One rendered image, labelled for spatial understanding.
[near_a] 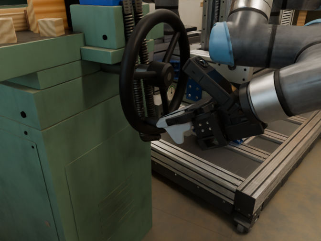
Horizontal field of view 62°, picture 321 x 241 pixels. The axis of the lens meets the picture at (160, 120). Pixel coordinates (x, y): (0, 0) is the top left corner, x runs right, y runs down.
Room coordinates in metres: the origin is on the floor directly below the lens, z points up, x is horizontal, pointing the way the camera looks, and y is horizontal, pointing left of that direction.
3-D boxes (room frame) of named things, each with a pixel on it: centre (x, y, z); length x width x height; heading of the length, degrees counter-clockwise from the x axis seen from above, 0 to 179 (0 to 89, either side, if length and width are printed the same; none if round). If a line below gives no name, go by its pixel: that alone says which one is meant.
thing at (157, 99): (0.94, 0.03, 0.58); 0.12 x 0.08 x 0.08; 59
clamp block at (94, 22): (0.70, 0.12, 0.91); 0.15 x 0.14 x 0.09; 149
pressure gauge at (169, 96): (0.91, -0.02, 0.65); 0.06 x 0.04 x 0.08; 149
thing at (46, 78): (0.76, 0.24, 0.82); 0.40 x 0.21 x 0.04; 149
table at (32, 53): (0.75, 0.19, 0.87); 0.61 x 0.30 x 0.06; 149
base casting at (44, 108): (0.86, 0.40, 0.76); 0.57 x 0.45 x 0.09; 59
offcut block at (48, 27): (0.62, 0.24, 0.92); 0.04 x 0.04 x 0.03; 83
